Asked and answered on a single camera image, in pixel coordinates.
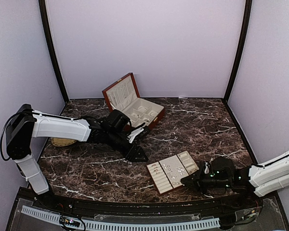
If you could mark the left black frame post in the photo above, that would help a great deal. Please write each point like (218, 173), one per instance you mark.
(51, 50)

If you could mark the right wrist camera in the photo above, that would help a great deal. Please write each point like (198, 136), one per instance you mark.
(205, 167)

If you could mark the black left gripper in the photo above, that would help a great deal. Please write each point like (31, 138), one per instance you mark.
(139, 150)

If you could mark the red wooden jewelry box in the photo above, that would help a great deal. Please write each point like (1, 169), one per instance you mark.
(124, 96)

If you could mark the woven bamboo tray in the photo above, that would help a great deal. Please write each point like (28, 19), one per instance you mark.
(61, 142)

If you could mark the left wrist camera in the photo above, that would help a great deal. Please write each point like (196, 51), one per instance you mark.
(138, 133)

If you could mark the black frame post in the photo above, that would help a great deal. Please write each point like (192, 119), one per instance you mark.
(239, 50)
(51, 50)

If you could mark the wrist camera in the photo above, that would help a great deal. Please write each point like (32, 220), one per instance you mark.
(138, 133)
(205, 167)

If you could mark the white slotted cable duct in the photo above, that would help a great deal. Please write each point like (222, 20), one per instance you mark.
(83, 224)

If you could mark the black front table rail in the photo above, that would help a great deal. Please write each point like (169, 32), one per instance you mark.
(89, 208)

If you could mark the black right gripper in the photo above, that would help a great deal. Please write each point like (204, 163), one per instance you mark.
(196, 183)

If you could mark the red jewelry tray insert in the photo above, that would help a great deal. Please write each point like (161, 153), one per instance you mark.
(167, 173)

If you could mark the right black frame post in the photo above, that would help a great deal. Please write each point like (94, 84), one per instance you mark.
(239, 50)

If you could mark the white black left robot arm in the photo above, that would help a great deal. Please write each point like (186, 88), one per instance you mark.
(27, 123)

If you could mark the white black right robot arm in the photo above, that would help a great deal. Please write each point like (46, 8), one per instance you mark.
(259, 179)

